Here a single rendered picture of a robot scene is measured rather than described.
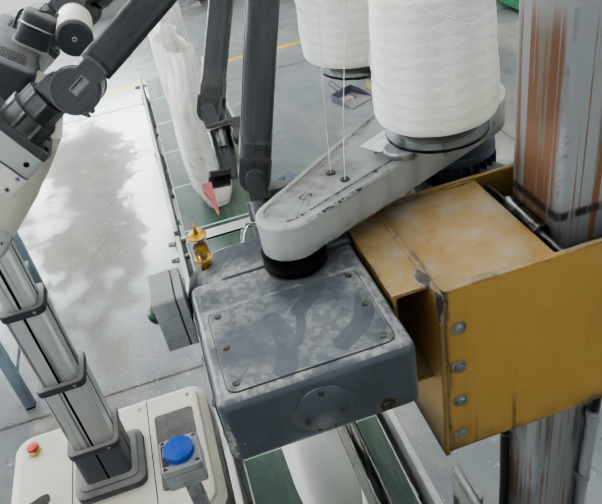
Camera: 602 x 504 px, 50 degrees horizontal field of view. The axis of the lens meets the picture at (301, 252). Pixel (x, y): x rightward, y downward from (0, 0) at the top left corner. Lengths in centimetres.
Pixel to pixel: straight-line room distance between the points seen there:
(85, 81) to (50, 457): 147
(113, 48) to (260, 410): 65
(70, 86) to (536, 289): 76
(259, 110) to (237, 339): 48
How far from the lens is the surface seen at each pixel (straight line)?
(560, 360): 101
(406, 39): 69
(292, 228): 81
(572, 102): 85
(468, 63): 70
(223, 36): 161
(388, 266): 85
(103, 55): 113
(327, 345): 76
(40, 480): 228
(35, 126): 116
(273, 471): 186
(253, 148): 114
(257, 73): 113
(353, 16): 91
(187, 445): 135
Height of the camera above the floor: 186
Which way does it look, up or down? 35 degrees down
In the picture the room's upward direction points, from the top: 11 degrees counter-clockwise
